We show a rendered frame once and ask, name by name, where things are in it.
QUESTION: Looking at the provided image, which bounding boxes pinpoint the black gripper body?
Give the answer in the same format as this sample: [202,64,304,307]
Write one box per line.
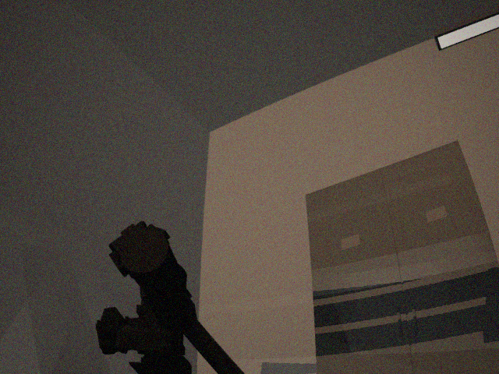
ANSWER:
[115,297,192,374]

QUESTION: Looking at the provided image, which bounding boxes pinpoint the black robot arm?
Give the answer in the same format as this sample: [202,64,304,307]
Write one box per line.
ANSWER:
[95,221,245,374]

